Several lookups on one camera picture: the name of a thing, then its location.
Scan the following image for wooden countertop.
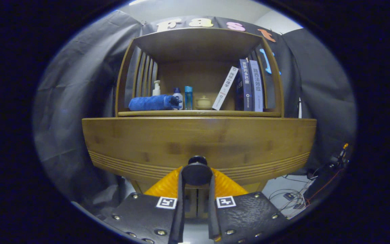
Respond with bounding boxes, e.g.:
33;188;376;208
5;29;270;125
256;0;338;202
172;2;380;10
118;109;282;118

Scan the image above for dark blue book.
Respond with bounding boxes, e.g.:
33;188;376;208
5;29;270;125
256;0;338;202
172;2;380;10
235;59;253;111

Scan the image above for wooden cabinet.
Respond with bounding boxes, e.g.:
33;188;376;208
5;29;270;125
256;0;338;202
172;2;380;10
115;27;285;219

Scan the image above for small white blue-capped bottle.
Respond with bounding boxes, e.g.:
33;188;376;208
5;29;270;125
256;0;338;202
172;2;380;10
173;87;184;110

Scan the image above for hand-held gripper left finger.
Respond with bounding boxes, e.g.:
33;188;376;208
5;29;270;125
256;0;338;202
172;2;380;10
102;166;186;244

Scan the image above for floor cables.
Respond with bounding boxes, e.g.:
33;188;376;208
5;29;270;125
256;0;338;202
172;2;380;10
269;173;312;212

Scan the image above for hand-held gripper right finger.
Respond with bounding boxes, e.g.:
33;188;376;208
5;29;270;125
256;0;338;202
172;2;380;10
208;167;289;244

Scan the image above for wooden drawer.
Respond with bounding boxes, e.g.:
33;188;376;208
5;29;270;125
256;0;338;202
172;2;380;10
82;117;317;194

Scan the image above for light purple book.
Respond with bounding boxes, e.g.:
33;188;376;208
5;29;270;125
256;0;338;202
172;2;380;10
248;60;264;112

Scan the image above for white book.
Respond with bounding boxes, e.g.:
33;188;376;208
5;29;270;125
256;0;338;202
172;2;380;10
212;66;239;111

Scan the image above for blue folded towel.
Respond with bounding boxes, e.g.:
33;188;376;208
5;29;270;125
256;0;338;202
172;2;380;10
128;95;183;111

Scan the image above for black drawer knob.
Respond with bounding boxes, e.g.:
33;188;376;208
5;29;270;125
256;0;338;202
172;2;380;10
181;156;213;186

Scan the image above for clear blue bottle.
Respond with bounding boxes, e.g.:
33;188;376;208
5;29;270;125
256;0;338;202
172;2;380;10
185;86;193;110

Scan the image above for black orange-tipped device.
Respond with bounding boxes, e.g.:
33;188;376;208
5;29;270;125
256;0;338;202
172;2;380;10
330;143;349;166

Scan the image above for beige lidded teacup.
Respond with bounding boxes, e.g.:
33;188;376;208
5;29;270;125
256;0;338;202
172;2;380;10
195;96;212;110

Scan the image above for dark equipment case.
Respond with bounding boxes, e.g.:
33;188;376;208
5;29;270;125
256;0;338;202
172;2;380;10
303;163;346;202

